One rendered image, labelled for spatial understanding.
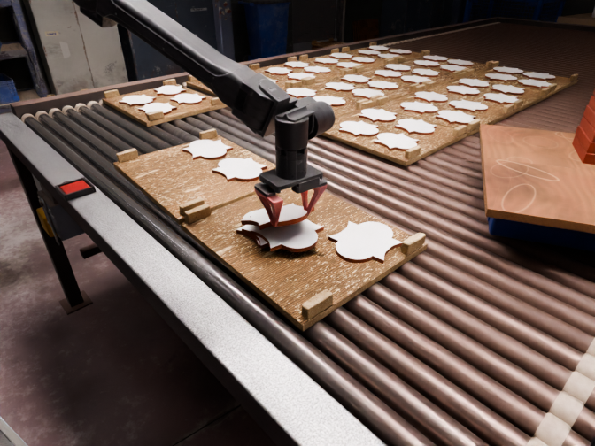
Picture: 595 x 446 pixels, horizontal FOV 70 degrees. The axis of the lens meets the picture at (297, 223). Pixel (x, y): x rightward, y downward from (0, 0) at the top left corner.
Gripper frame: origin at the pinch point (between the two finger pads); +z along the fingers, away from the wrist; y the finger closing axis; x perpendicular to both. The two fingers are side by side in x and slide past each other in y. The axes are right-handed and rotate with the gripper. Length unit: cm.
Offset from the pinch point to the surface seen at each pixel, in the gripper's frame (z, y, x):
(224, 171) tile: 7.3, -5.4, -38.8
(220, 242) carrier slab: 8.2, 10.5, -10.6
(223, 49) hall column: 51, -199, -416
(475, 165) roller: 9, -70, -4
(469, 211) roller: 9.2, -45.9, 10.6
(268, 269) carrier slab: 8.0, 7.2, 3.0
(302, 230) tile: 4.8, -3.2, -0.4
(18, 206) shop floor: 105, 46, -254
